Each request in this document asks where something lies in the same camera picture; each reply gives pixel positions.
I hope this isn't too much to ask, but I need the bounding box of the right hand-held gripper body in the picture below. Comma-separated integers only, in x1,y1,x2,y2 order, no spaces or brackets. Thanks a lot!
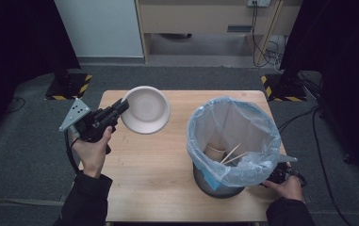
261,153,308,188

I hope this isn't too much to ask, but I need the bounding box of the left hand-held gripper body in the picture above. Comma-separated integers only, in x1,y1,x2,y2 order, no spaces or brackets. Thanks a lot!
58,97,121,144

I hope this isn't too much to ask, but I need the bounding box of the white bowl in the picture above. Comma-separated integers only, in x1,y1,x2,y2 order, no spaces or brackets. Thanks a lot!
120,85,171,136

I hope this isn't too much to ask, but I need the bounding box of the black metal mesh trash bin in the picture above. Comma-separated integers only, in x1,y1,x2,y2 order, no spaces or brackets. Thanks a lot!
192,162,248,200

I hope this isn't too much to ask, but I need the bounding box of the trash bin with plastic liner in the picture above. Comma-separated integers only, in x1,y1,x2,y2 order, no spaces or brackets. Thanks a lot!
185,95,283,189

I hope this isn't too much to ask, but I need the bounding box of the person's right hand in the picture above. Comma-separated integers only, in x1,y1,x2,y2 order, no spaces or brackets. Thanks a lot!
262,175,304,202

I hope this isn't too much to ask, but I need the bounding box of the person's left hand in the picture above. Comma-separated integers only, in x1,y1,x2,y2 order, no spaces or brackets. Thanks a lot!
72,125,114,180

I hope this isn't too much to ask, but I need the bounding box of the striped black stand base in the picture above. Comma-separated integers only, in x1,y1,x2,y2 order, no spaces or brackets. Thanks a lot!
44,73,93,102
260,73,309,103

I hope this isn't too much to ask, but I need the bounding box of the wooden chopstick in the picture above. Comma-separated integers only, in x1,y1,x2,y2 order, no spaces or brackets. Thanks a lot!
222,152,250,166
219,142,242,165

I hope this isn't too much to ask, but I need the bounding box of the brown paper cup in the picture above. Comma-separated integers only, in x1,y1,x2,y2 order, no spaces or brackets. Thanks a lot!
203,144,229,163

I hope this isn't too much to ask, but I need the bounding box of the white panel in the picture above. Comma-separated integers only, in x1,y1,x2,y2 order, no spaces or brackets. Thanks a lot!
54,0,145,58

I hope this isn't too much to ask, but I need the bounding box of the black curtain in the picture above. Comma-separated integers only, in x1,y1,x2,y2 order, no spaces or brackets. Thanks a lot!
279,0,359,180
0,0,82,149

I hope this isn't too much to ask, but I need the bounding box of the wooden cabinet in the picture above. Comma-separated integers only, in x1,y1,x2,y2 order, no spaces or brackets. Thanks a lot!
135,0,304,63

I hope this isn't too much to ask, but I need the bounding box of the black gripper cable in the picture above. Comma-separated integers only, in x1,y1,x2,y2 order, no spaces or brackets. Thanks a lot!
64,129,81,175

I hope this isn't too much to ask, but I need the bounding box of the black floor cable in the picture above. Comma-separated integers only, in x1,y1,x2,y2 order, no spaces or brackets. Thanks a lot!
5,96,27,114
277,105,354,226

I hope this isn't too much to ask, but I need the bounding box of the bundle of black cables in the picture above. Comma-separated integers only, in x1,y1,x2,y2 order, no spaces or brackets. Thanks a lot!
250,2,286,73

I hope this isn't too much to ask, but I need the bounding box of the wall power socket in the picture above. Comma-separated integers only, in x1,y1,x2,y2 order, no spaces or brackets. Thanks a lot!
246,0,272,8

